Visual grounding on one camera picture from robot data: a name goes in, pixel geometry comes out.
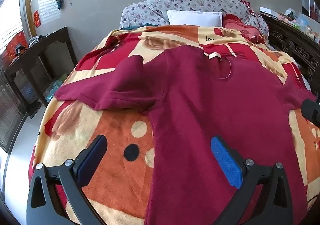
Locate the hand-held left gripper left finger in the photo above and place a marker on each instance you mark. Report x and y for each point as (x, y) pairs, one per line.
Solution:
(91, 162)

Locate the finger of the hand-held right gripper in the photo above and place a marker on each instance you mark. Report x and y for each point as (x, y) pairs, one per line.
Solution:
(311, 112)

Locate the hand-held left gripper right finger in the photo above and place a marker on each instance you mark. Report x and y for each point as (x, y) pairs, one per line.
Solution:
(226, 162)

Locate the maroon sweater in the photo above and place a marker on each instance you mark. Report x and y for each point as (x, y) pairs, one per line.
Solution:
(200, 105)

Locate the orange red printed blanket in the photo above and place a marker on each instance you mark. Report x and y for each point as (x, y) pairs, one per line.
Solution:
(112, 190)

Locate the carved dark wooden headboard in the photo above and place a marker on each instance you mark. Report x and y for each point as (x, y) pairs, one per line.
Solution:
(287, 40)

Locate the green plastic pack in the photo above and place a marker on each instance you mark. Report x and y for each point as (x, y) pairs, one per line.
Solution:
(56, 87)

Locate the pile of plastic bags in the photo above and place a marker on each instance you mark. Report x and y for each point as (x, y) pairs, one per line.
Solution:
(300, 22)

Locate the display shelf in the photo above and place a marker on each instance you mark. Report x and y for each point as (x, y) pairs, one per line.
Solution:
(313, 7)

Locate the flat white box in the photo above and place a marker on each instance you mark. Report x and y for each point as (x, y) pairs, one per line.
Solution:
(270, 10)

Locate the red pillow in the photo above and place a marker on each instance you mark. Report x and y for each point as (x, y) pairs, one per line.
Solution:
(240, 27)

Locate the red floral cloth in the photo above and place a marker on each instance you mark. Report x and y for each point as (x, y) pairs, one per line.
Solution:
(247, 5)

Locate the dark wooden side table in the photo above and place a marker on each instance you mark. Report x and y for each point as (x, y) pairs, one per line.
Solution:
(53, 37)

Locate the red box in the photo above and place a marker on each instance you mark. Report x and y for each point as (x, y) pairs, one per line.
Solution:
(15, 42)

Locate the white pillow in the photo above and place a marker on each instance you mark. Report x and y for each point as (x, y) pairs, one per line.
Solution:
(195, 17)

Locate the window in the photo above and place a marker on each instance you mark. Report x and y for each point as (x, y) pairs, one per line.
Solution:
(11, 22)

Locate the red wall sticker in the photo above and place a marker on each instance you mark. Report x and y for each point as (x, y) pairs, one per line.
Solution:
(36, 19)

